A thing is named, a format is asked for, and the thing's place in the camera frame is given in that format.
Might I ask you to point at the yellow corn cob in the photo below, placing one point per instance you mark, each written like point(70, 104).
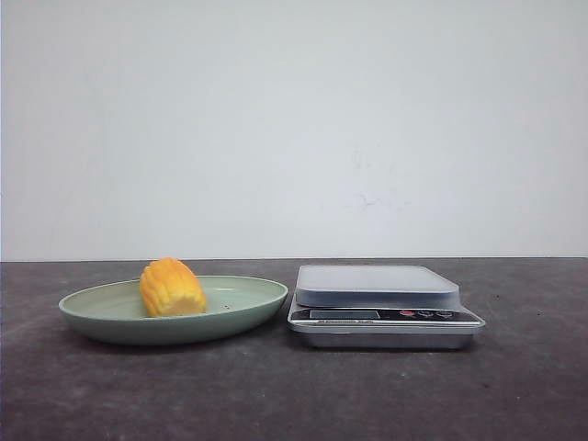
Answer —
point(169, 288)

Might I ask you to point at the silver digital kitchen scale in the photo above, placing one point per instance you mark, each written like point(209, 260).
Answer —
point(380, 306)

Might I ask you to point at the light green plate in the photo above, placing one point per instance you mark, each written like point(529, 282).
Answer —
point(115, 313)

